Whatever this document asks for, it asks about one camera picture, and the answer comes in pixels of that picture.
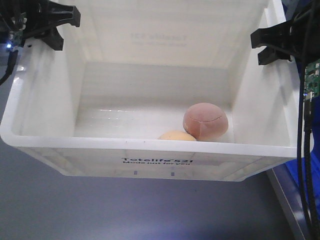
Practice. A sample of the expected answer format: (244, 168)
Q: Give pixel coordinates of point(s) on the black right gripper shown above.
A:
(301, 33)

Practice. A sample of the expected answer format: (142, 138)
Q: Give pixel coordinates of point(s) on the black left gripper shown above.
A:
(40, 14)

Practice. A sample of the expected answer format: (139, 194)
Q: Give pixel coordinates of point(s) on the pink plush ball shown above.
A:
(205, 121)

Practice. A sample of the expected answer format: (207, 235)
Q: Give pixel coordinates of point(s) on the white plastic tote box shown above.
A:
(129, 73)

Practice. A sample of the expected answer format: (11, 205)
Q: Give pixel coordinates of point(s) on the cream plush ball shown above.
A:
(177, 135)

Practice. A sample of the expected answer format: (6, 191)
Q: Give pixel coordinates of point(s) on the green circuit board left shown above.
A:
(17, 24)

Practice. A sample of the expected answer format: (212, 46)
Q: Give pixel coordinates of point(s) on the green circuit board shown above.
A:
(312, 80)
(17, 24)

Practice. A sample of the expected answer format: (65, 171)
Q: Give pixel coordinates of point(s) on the green circuit board right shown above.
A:
(312, 80)

